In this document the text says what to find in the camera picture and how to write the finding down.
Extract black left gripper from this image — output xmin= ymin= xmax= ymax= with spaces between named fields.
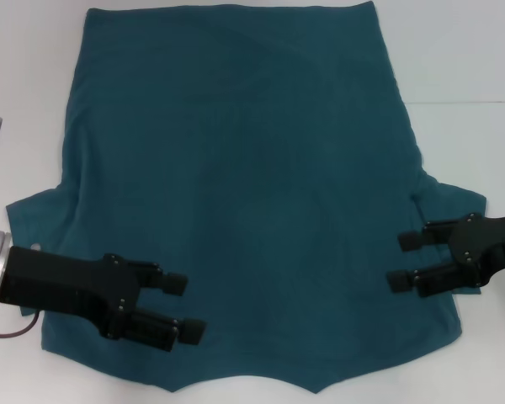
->
xmin=0 ymin=246 xmax=207 ymax=353

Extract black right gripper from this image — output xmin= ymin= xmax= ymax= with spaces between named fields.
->
xmin=385 ymin=212 xmax=505 ymax=300

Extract teal blue shirt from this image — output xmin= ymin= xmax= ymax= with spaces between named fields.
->
xmin=6 ymin=0 xmax=488 ymax=374

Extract dark red cable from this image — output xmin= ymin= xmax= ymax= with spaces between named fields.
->
xmin=0 ymin=310 xmax=41 ymax=340

